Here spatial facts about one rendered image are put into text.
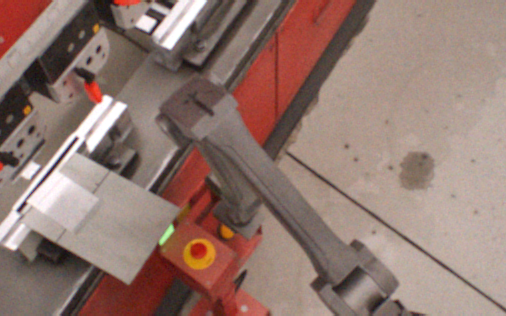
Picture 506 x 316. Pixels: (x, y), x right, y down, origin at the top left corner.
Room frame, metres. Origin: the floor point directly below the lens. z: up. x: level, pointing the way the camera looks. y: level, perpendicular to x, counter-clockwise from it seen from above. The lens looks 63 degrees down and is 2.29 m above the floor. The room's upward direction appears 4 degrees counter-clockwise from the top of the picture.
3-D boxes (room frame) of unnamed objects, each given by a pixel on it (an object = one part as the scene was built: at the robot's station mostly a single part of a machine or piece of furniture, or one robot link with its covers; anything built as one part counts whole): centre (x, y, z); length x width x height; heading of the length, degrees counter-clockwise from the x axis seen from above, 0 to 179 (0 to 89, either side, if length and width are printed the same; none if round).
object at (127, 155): (0.65, 0.36, 0.89); 0.30 x 0.05 x 0.03; 146
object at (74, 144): (0.67, 0.42, 0.98); 0.20 x 0.03 x 0.03; 146
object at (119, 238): (0.56, 0.31, 1.00); 0.26 x 0.18 x 0.01; 56
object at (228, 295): (0.59, 0.11, 0.39); 0.05 x 0.05 x 0.54; 49
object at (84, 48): (0.79, 0.33, 1.26); 0.15 x 0.09 x 0.17; 146
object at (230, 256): (0.59, 0.11, 0.75); 0.20 x 0.16 x 0.18; 139
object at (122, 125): (0.69, 0.40, 0.92); 0.39 x 0.06 x 0.10; 146
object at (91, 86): (0.74, 0.29, 1.20); 0.04 x 0.02 x 0.10; 56
